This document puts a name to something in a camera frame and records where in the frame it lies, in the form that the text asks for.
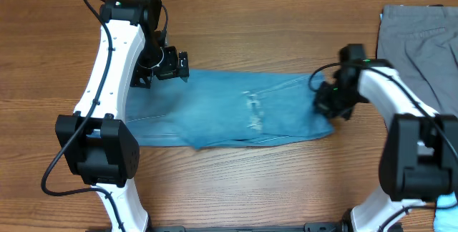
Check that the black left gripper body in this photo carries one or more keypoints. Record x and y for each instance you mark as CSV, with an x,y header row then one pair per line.
x,y
163,64

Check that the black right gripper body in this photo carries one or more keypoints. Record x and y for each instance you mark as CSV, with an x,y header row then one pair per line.
x,y
325,104

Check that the blue denim jeans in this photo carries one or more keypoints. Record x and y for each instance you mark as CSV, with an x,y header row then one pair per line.
x,y
226,109

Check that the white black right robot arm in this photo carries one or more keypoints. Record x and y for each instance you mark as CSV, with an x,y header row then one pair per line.
x,y
419,160

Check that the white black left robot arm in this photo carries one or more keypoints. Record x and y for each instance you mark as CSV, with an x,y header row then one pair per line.
x,y
94,139

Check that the grey trousers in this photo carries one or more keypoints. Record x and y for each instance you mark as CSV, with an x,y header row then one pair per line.
x,y
421,43

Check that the light blue garment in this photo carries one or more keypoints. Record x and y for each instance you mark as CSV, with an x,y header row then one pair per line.
x,y
446,220

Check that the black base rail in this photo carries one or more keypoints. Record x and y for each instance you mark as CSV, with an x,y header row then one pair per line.
x,y
243,228

